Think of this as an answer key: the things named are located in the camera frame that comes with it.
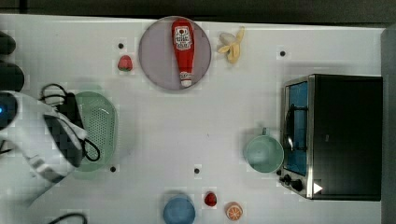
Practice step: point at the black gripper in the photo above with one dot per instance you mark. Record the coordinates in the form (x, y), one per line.
(69, 108)

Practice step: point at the green perforated strainer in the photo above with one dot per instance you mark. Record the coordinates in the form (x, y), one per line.
(99, 118)

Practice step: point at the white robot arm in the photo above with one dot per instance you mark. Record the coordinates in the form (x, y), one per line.
(47, 147)

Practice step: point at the grey round plate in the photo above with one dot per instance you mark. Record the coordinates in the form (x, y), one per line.
(158, 59)

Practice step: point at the red plush ketchup bottle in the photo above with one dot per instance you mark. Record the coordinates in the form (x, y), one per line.
(183, 45)

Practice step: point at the blue cup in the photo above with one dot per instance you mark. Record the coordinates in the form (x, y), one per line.
(179, 210)

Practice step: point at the dark red toy strawberry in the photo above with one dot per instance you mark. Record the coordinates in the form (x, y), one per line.
(210, 199)

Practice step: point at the yellow peeled toy banana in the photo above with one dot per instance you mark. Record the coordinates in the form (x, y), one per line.
(231, 45)

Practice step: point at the toy orange slice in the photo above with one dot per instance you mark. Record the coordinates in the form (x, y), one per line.
(233, 211)

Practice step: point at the light green mug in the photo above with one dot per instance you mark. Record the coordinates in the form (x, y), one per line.
(264, 153)

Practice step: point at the silver black toaster oven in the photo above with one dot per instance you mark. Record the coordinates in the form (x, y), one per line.
(331, 132)

